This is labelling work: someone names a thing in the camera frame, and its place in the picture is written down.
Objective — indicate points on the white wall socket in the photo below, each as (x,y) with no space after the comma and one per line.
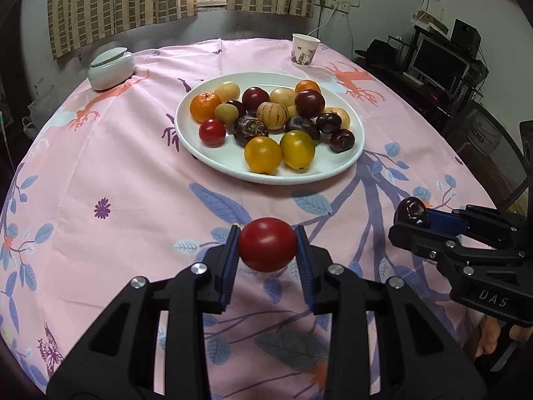
(328,2)
(344,5)

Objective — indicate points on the small yellow green plum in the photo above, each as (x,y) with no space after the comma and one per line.
(291,112)

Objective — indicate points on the orange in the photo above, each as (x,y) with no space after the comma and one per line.
(308,86)

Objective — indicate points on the white oval plate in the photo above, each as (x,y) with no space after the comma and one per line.
(225,158)

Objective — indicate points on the black hat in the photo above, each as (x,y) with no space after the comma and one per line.
(377,52)

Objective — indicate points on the person's right hand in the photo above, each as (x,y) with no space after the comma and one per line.
(489,333)

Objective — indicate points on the clear plastic bag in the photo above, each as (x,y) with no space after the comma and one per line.
(35,112)

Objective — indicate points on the dark passion fruit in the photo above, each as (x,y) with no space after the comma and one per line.
(303,125)
(250,130)

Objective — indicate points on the red tomato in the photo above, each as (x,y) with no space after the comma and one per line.
(267,245)
(212,132)

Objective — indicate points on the pale green lidded jar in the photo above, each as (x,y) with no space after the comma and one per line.
(110,71)

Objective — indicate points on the computer monitor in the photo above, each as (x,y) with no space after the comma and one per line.
(437,60)

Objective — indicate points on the pink floral tablecloth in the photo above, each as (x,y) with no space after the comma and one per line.
(125,175)

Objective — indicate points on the printed paper cup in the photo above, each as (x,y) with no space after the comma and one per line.
(304,52)

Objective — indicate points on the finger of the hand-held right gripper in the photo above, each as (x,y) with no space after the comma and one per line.
(487,221)
(416,239)

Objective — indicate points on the black computer desk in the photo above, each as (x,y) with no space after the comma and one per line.
(420,100)

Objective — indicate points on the dark purple plum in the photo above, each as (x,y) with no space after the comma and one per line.
(342,141)
(239,107)
(410,212)
(328,123)

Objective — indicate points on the pale yellow loquat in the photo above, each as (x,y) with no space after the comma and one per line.
(227,91)
(342,117)

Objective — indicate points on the orange mandarin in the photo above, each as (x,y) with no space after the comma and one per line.
(205,106)

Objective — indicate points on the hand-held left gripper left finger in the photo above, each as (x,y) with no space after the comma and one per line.
(229,266)

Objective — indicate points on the orange yellow tomato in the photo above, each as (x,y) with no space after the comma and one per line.
(263,155)

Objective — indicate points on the white keyboard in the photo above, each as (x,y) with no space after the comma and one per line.
(412,78)

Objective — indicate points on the flat cardboard box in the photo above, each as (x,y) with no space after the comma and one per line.
(431,21)

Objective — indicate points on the dark reddish brown tomato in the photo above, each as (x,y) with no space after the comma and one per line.
(310,103)

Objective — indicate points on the tan longan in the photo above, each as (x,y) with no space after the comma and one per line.
(225,113)

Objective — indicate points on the red plum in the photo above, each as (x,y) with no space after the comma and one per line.
(255,99)

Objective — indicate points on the large pale yellow plum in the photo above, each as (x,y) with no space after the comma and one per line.
(282,96)

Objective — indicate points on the black speaker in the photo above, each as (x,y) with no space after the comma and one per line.
(466,35)

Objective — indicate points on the black mesh office chair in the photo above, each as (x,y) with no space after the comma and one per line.
(491,150)

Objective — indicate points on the striped pepino melon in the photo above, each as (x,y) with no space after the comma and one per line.
(271,114)

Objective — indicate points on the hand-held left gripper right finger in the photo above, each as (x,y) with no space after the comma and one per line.
(304,266)

